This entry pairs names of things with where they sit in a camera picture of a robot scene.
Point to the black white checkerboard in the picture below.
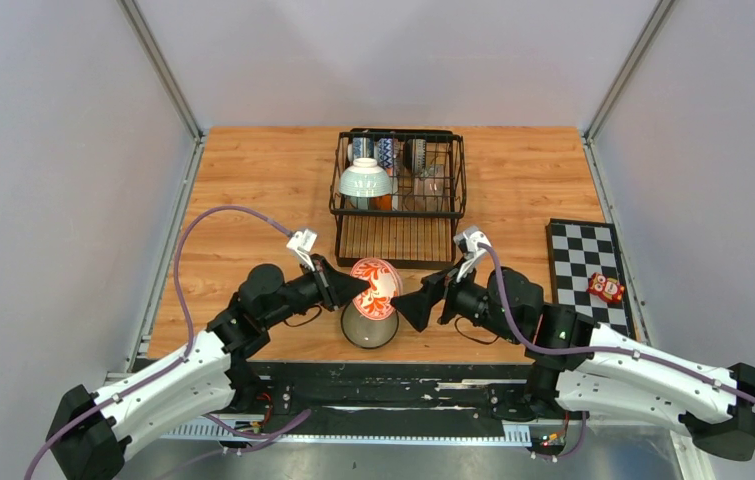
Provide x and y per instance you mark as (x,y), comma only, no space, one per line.
(576,251)

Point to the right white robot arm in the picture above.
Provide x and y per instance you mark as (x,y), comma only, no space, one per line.
(582,366)

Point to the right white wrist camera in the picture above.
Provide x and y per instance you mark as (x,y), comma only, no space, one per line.
(471,243)

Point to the celadon bowl brown rim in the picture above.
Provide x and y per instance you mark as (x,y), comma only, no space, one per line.
(359,203)

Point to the blue floral glazed bowl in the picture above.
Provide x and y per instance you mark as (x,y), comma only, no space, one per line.
(367,333)

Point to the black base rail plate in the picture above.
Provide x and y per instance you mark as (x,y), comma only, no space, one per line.
(395,399)

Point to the celadon bowl black rim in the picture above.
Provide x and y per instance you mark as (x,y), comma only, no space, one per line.
(364,178)

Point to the beige bowl black rim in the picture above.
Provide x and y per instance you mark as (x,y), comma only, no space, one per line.
(429,190)

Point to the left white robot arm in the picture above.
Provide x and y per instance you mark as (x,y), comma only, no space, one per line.
(93,434)

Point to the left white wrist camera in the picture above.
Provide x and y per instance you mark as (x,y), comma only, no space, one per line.
(300,244)

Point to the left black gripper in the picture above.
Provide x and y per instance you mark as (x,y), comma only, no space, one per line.
(336,288)

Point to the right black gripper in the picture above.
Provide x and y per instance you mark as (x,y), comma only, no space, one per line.
(416,306)

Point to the red owl toy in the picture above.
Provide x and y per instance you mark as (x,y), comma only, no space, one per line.
(607,289)

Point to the red white patterned bowl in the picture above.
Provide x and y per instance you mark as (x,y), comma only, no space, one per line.
(386,151)

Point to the red rimmed bowl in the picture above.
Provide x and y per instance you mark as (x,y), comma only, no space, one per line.
(384,285)

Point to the black wire dish rack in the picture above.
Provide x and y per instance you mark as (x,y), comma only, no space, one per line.
(405,238)

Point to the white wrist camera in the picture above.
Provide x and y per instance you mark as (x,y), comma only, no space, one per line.
(471,243)
(300,244)

